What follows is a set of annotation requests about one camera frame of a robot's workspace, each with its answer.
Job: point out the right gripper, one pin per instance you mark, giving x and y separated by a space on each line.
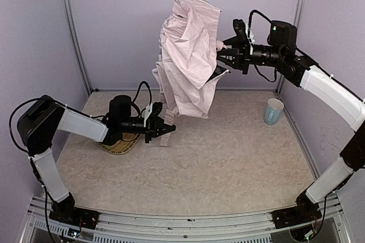
245 57

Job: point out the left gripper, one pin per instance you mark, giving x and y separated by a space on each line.
149 129

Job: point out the pink folding umbrella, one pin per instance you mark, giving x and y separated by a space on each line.
187 70

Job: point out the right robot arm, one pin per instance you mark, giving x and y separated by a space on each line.
280 53

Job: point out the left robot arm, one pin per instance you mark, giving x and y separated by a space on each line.
47 117

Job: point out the woven bamboo tray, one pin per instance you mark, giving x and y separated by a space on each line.
121 146

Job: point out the light blue mug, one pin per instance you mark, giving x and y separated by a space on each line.
273 111

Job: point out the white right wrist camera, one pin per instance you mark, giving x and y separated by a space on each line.
245 39

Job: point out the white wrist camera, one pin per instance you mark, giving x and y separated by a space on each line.
147 113
245 39

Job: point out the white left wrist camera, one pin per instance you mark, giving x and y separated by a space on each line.
147 113

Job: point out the front aluminium rail base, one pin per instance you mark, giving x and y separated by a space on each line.
127 227

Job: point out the left aluminium frame post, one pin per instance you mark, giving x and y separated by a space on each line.
76 46

